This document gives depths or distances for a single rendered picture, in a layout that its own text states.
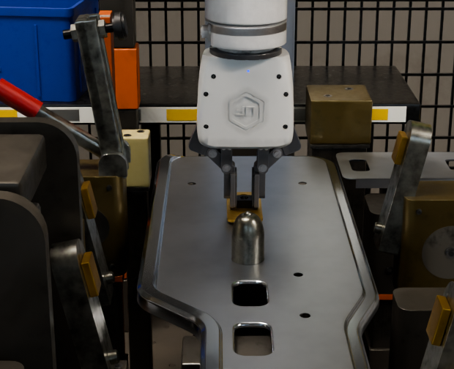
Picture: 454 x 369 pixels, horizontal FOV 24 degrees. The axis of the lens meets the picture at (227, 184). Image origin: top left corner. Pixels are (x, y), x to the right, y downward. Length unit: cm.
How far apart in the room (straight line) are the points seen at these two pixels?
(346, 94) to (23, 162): 72
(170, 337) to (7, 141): 78
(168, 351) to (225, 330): 59
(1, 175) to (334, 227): 49
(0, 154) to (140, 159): 46
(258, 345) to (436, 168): 48
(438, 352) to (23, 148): 33
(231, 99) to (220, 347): 31
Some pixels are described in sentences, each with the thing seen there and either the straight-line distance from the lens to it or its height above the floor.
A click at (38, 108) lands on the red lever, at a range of 114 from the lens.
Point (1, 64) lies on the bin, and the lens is 151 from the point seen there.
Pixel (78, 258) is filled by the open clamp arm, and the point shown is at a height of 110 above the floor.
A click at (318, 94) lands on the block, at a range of 141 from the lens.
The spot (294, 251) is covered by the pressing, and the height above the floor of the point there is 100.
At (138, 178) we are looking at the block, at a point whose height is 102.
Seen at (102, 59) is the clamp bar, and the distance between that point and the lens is 111.
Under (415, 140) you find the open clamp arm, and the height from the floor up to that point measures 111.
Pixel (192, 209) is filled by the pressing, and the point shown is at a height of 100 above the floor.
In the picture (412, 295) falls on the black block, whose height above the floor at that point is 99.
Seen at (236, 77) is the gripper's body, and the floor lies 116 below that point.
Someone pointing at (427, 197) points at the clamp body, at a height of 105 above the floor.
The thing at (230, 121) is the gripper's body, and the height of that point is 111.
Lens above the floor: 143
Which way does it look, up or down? 20 degrees down
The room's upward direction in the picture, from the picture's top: straight up
